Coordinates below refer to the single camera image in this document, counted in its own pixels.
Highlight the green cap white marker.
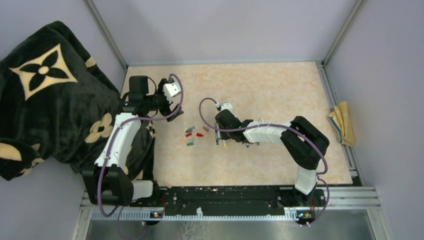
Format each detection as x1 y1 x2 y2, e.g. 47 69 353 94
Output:
214 121 220 146

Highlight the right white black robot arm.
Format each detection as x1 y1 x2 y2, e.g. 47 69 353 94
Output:
215 109 330 206

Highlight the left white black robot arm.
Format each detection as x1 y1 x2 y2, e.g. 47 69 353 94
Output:
82 73 184 207

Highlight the black floral plush blanket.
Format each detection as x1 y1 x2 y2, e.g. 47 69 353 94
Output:
0 20 157 200

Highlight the yellow folded cloth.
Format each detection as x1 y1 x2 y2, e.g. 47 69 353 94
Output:
327 101 356 147

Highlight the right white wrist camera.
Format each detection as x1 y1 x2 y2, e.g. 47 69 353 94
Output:
215 102 233 113

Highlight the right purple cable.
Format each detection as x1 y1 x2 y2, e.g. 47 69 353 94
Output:
198 97 331 228

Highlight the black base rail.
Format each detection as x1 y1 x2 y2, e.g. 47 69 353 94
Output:
130 185 326 217

